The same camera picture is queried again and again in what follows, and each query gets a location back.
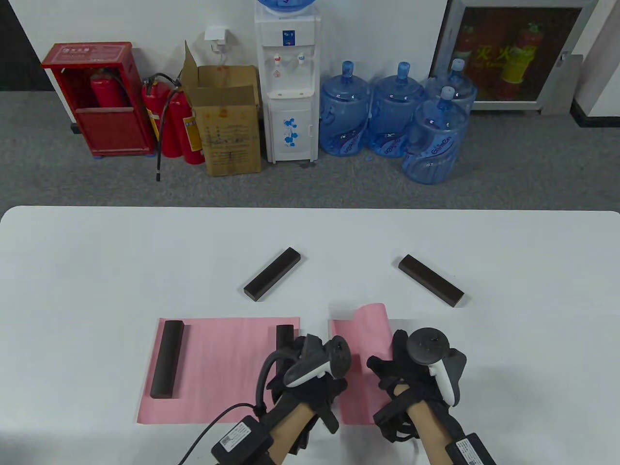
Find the person's left hand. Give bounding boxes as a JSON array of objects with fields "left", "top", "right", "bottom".
[{"left": 266, "top": 334, "right": 352, "bottom": 435}]

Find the person's right hand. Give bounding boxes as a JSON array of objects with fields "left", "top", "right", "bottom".
[{"left": 367, "top": 329, "right": 468, "bottom": 444}]

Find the pink paper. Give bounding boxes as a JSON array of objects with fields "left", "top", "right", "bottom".
[
  {"left": 137, "top": 317, "right": 301, "bottom": 425},
  {"left": 329, "top": 303, "right": 394, "bottom": 427}
]

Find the dark wooden paperweight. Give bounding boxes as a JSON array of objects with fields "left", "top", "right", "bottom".
[
  {"left": 243, "top": 247, "right": 302, "bottom": 302},
  {"left": 150, "top": 319, "right": 185, "bottom": 399},
  {"left": 398, "top": 254, "right": 465, "bottom": 306},
  {"left": 275, "top": 324, "right": 297, "bottom": 371}
]

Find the person's right forearm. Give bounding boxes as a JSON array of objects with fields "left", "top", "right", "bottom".
[{"left": 404, "top": 385, "right": 466, "bottom": 465}]

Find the person's left forearm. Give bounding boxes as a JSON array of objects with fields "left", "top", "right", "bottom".
[{"left": 264, "top": 402, "right": 316, "bottom": 465}]

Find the grey white tracking controller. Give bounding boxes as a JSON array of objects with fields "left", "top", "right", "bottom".
[
  {"left": 405, "top": 327, "right": 468, "bottom": 407},
  {"left": 255, "top": 334, "right": 352, "bottom": 413}
]

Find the blue water jug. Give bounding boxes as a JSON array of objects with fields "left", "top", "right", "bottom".
[
  {"left": 318, "top": 61, "right": 374, "bottom": 157},
  {"left": 402, "top": 86, "right": 470, "bottom": 186},
  {"left": 425, "top": 58, "right": 478, "bottom": 117},
  {"left": 257, "top": 0, "right": 318, "bottom": 18},
  {"left": 368, "top": 62, "right": 426, "bottom": 159}
]

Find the open cardboard box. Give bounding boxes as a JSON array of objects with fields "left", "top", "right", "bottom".
[{"left": 180, "top": 41, "right": 263, "bottom": 177}]

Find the red fire extinguisher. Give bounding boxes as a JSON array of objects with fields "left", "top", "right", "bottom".
[
  {"left": 141, "top": 73, "right": 184, "bottom": 182},
  {"left": 167, "top": 86, "right": 205, "bottom": 166},
  {"left": 90, "top": 68, "right": 130, "bottom": 109}
]

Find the white water dispenser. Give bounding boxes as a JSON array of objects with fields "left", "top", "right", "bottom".
[{"left": 255, "top": 4, "right": 322, "bottom": 165}]

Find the red fire extinguisher cabinet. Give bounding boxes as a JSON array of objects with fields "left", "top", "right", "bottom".
[{"left": 41, "top": 42, "right": 157, "bottom": 158}]

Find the black door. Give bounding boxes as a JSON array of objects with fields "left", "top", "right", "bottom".
[{"left": 0, "top": 0, "right": 55, "bottom": 93}]

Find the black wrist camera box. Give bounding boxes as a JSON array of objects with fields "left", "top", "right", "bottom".
[
  {"left": 211, "top": 415, "right": 275, "bottom": 465},
  {"left": 446, "top": 433, "right": 497, "bottom": 465}
]

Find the black cable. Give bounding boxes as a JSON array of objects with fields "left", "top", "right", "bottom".
[{"left": 177, "top": 403, "right": 256, "bottom": 465}]

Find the grey framed glass hose cabinet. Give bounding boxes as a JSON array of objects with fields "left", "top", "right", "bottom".
[{"left": 428, "top": 0, "right": 600, "bottom": 116}]

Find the white wall socket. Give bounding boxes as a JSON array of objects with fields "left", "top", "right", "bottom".
[{"left": 203, "top": 26, "right": 229, "bottom": 53}]

